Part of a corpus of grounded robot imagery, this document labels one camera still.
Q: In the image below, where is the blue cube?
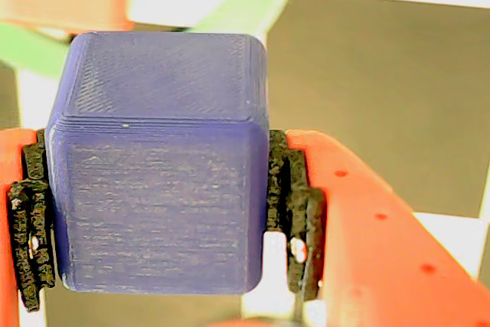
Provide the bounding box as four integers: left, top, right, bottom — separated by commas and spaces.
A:
44, 31, 271, 296

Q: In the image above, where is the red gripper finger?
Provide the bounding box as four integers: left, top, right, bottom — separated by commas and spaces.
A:
0, 127, 57, 327
266, 127, 490, 327

